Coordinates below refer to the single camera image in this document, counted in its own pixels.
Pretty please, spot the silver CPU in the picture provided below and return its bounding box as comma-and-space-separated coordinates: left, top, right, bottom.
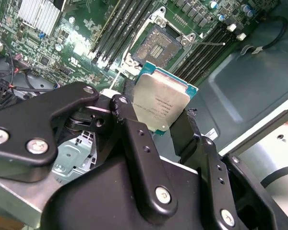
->
132, 60, 199, 137

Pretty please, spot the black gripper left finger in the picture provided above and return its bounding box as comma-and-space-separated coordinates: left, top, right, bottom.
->
0, 81, 180, 226

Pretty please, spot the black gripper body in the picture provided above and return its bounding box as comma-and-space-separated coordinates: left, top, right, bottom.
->
39, 155, 213, 230

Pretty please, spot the metal locking lever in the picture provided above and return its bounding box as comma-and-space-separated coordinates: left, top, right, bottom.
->
193, 41, 227, 46
109, 68, 123, 92

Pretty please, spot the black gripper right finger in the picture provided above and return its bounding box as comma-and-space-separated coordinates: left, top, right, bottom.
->
169, 107, 288, 230

